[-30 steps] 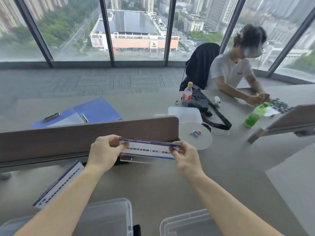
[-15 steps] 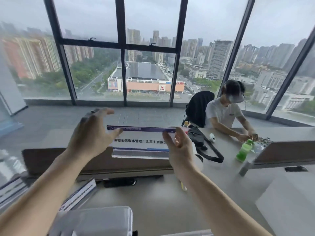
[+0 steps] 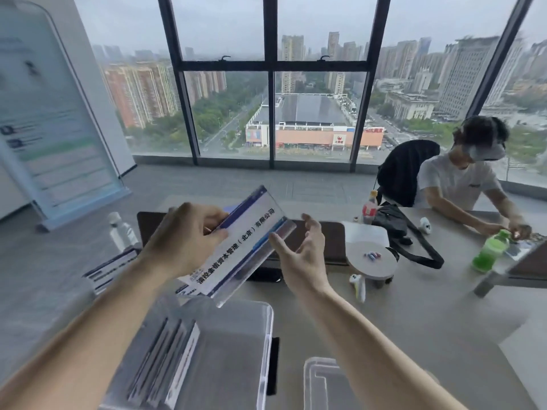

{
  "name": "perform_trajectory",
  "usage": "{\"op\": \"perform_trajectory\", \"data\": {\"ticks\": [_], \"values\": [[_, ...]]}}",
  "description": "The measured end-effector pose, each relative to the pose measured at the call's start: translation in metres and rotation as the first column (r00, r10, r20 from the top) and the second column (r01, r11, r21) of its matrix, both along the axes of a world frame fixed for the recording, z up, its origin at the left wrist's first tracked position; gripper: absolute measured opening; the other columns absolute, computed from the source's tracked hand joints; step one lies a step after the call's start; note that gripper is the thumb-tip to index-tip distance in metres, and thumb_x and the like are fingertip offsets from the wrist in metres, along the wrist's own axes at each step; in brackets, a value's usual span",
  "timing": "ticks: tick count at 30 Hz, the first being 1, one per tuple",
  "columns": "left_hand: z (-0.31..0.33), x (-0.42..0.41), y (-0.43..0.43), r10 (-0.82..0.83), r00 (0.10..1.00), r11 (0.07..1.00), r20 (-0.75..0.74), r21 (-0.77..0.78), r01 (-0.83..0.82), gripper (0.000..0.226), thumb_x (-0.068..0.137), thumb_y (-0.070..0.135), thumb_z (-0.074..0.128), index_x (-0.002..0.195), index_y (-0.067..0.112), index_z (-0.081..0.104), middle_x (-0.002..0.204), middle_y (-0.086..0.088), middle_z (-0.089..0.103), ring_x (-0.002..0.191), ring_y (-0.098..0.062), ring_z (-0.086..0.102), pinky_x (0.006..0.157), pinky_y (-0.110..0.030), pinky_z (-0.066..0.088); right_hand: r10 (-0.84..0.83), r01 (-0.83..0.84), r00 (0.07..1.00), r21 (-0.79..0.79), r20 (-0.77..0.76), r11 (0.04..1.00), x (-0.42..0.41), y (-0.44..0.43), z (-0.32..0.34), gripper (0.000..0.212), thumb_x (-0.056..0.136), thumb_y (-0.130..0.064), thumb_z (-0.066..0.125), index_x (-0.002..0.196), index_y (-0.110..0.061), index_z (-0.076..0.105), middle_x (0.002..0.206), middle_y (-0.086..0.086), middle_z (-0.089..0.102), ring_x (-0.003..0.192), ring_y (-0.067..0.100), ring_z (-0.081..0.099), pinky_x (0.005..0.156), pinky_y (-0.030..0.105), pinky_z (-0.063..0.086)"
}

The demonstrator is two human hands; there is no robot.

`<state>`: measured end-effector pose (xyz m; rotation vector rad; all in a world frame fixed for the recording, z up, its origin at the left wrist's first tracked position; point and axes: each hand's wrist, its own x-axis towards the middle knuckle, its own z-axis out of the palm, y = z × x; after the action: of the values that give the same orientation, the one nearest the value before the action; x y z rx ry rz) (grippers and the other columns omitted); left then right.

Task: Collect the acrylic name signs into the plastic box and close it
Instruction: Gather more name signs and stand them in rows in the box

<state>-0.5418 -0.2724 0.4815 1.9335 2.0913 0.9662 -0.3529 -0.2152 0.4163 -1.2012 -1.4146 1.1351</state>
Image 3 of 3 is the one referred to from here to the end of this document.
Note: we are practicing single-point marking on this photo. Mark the row of acrylic sign holders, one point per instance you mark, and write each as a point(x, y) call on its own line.
point(166, 362)

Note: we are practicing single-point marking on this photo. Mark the person's right thumb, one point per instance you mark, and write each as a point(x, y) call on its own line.
point(282, 247)

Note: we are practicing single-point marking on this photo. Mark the person's right forearm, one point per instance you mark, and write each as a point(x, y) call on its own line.
point(367, 350)

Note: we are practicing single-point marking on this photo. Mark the white roll-up banner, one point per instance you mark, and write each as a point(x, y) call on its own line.
point(51, 123)

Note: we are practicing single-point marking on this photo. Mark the small white controller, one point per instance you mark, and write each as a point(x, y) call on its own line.
point(425, 225)

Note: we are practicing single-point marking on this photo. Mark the small coloured clips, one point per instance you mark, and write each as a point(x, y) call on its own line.
point(371, 255)

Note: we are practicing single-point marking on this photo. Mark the red label drink bottle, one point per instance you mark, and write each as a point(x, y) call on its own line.
point(369, 209)

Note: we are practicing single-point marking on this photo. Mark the round white stand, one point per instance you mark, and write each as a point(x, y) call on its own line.
point(371, 262)

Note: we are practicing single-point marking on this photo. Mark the black shoulder bag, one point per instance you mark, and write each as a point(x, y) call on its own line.
point(391, 224)

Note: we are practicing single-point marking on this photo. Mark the black office chair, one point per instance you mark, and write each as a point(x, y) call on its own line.
point(404, 170)

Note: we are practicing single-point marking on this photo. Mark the person's right hand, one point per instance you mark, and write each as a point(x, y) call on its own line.
point(305, 264)

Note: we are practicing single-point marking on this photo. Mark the white handheld controller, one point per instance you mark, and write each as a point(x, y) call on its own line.
point(358, 288)

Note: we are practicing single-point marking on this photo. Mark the person's left hand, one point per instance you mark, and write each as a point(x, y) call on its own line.
point(179, 243)

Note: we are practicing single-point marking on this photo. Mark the clear plastic storage box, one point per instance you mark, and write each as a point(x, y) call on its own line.
point(230, 358)

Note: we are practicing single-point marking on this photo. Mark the person's left thumb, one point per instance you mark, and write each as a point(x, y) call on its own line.
point(218, 240)

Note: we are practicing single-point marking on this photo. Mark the person's left forearm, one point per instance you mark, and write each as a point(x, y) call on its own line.
point(85, 337)

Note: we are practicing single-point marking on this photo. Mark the stack of blue-white name cards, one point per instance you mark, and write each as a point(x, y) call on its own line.
point(109, 268)

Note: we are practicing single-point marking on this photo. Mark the white paper sheet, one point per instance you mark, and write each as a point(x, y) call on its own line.
point(363, 232)

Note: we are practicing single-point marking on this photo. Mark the green drink bottle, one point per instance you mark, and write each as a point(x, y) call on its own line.
point(489, 251)

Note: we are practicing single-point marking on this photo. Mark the clear acrylic desk name sign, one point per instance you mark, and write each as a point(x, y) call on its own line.
point(252, 243)

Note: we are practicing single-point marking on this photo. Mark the black window frame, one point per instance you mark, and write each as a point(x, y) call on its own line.
point(273, 66)

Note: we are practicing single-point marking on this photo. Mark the black smartphone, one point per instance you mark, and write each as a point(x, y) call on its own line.
point(265, 275)

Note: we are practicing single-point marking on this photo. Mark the dark brown desk mat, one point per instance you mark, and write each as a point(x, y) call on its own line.
point(329, 243)

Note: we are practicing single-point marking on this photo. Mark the white plastic bottle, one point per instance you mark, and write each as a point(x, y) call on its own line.
point(122, 234)

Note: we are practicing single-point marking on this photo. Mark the clear plastic box lid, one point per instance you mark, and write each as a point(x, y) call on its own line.
point(324, 386)

